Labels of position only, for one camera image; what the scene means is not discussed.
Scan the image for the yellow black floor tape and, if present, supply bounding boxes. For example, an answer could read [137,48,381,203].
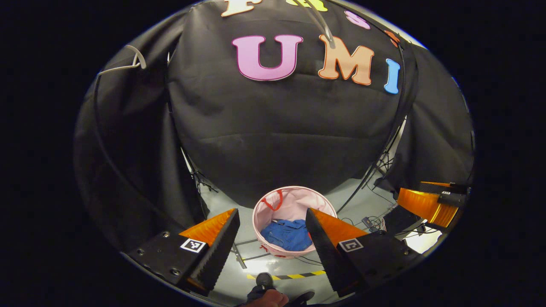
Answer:
[247,270,327,281]

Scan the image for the black tripod stand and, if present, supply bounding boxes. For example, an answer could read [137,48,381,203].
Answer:
[363,119,406,192]
[181,147,219,194]

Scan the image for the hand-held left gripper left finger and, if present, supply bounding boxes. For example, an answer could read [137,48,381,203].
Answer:
[124,208,241,297]

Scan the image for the black backdrop cloth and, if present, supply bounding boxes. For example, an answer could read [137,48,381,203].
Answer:
[75,0,474,252]

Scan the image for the blue corduroy shirt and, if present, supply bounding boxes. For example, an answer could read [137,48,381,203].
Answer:
[260,219,314,252]

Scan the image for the black floor box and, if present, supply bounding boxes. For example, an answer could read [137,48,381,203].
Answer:
[381,205,427,236]

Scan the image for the floor cables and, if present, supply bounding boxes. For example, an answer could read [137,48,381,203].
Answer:
[341,214,386,234]

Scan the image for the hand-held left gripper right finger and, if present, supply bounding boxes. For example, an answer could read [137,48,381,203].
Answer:
[305,208,421,298]

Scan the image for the white clothes hanger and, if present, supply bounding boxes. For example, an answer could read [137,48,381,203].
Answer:
[299,0,336,48]
[98,45,147,76]

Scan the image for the person's foot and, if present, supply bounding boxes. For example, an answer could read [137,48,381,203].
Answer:
[245,273,316,307]

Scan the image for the pink laundry hamper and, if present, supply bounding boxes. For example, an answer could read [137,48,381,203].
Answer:
[253,186,338,259]

